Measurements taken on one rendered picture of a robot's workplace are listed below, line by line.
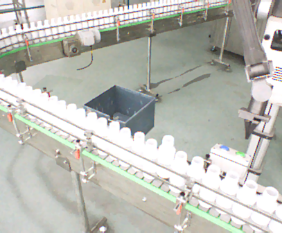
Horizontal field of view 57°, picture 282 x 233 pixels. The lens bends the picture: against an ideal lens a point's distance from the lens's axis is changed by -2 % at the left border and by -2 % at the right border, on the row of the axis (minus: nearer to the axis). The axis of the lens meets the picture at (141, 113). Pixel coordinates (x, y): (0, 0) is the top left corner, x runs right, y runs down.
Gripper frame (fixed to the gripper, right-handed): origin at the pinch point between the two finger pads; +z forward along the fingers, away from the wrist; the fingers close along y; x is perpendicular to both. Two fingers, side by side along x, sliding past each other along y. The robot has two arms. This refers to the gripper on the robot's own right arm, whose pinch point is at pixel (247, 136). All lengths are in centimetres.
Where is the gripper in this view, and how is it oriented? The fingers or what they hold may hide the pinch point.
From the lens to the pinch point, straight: 100.1
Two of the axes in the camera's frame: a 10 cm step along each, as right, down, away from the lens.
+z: -2.0, 9.4, 2.7
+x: 5.2, -1.3, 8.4
